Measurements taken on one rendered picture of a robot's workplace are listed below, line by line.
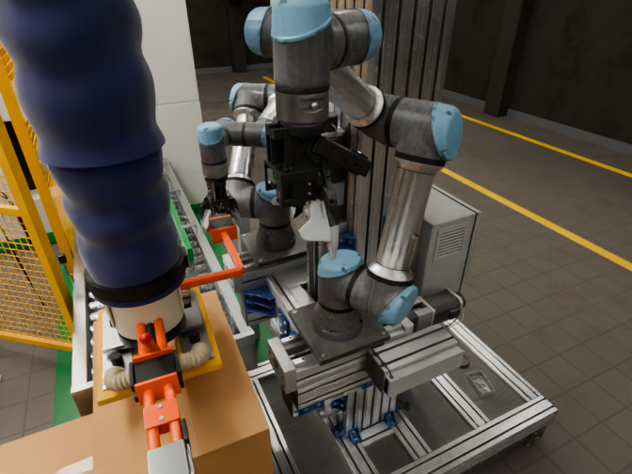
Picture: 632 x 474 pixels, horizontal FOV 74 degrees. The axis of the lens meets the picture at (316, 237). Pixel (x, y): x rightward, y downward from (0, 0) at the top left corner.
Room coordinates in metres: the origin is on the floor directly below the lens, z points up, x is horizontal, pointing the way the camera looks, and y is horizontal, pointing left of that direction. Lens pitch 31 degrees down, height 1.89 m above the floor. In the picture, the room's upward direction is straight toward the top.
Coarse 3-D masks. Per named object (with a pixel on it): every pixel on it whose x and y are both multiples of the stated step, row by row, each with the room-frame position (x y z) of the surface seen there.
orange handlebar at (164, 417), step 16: (224, 240) 1.13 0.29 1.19; (224, 272) 0.96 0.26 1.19; (240, 272) 0.97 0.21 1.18; (160, 320) 0.76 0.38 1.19; (160, 336) 0.71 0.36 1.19; (144, 352) 0.66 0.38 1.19; (144, 400) 0.54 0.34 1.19; (176, 400) 0.53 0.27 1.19; (144, 416) 0.50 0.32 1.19; (160, 416) 0.50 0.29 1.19; (176, 416) 0.50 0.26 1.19; (160, 432) 0.48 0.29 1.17; (176, 432) 0.47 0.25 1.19
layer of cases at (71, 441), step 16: (48, 432) 0.90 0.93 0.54; (64, 432) 0.90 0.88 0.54; (80, 432) 0.90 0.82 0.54; (0, 448) 0.84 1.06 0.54; (16, 448) 0.84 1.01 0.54; (32, 448) 0.84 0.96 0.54; (48, 448) 0.84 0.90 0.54; (64, 448) 0.84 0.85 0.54; (80, 448) 0.84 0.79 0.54; (0, 464) 0.79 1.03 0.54; (16, 464) 0.79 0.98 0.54; (32, 464) 0.79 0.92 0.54; (48, 464) 0.79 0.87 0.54; (64, 464) 0.79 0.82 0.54; (80, 464) 0.79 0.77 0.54
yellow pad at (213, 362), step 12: (192, 288) 1.04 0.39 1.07; (192, 300) 0.97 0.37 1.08; (204, 312) 0.92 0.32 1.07; (204, 324) 0.87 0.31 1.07; (180, 336) 0.83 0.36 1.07; (192, 336) 0.80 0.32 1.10; (204, 336) 0.83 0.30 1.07; (180, 348) 0.79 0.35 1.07; (216, 348) 0.79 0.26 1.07; (216, 360) 0.75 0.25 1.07; (192, 372) 0.71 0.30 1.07; (204, 372) 0.72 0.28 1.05
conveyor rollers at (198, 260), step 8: (168, 184) 3.02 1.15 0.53; (176, 200) 2.70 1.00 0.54; (176, 208) 2.61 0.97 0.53; (184, 224) 2.37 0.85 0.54; (192, 240) 2.21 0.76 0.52; (200, 256) 1.99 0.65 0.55; (192, 264) 1.94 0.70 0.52; (200, 264) 1.91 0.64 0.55; (192, 272) 1.85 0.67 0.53; (200, 272) 1.87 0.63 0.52; (208, 272) 1.84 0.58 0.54; (200, 288) 1.70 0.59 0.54; (208, 288) 1.71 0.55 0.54; (88, 296) 1.65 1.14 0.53; (88, 304) 1.58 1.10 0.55; (96, 304) 1.58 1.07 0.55; (96, 312) 1.51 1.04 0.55; (96, 320) 1.48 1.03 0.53; (232, 328) 1.41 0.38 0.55
